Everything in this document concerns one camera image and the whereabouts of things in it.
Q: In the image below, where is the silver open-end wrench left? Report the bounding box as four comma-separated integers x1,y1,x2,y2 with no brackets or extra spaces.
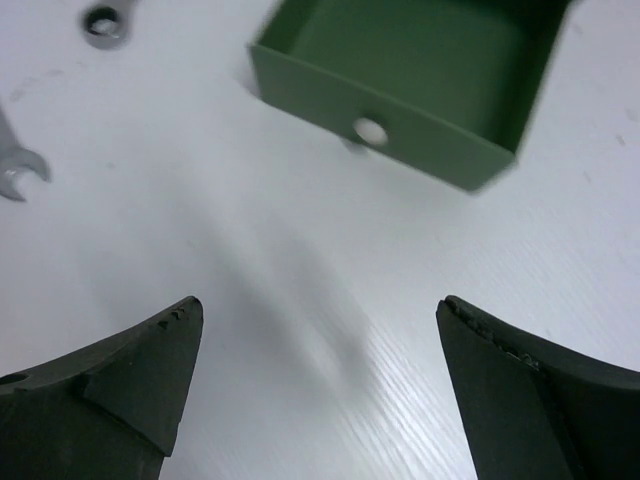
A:
1,111,51,202

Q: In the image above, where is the green bottom drawer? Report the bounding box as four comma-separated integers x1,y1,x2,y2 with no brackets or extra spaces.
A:
249,0,569,192

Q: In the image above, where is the silver ring wrench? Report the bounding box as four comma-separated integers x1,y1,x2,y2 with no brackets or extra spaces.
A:
79,0,137,50

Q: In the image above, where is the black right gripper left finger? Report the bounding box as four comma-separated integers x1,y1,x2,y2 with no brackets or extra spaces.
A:
1,296,204,479

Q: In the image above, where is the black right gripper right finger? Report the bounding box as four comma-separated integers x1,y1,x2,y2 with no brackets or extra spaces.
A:
436,296,639,479

